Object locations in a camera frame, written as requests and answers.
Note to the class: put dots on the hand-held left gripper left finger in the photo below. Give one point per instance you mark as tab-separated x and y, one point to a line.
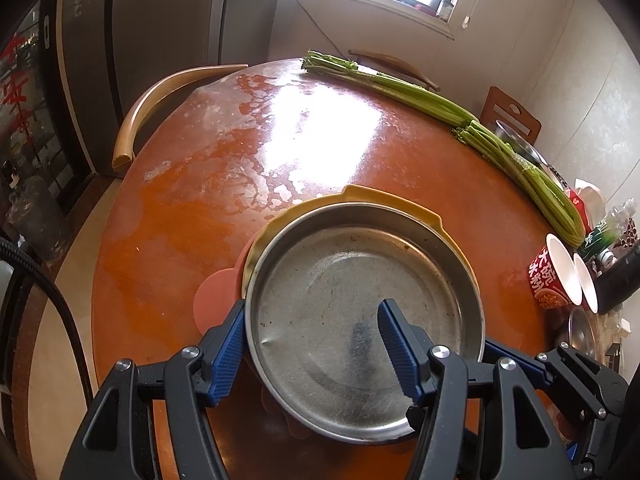
227	355

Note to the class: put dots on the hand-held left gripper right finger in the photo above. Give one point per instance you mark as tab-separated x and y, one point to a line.
400	355

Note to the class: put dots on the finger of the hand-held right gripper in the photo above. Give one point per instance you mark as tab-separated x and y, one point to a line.
575	375

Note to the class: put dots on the steel bowl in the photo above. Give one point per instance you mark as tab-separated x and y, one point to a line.
582	335

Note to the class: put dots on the pink pig-face plate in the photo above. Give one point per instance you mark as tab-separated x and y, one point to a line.
215	295

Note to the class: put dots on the red printed paper noodle bowl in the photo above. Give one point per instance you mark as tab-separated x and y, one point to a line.
547	280
585	285

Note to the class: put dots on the steel pan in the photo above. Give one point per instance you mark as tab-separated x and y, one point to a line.
325	285

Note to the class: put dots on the yellow shell-shaped plate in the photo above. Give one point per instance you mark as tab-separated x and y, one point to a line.
360	195

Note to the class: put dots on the black thermos flask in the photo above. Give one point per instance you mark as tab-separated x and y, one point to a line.
620	280

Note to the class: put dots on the clear bottle with green label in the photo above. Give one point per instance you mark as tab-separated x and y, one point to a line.
595	237

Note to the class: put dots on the red packet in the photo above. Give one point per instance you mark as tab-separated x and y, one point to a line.
575	202

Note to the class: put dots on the white plastic bag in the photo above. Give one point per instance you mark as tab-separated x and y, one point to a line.
592	195

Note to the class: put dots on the wrapped celery bunch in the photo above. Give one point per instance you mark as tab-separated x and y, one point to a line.
525	180

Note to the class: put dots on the small steel basin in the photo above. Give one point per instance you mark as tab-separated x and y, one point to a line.
525	147

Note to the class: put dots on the light wooden curved chair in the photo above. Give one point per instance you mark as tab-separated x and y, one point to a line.
135	120

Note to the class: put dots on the wooden chair with cutout back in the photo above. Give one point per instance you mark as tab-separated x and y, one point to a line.
495	105

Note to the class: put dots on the dark curved-back chair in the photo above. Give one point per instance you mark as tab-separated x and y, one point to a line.
395	62

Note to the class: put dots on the glass door with red print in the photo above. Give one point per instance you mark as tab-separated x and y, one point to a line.
30	135

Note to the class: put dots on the refrigerator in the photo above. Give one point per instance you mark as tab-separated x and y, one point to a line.
165	35

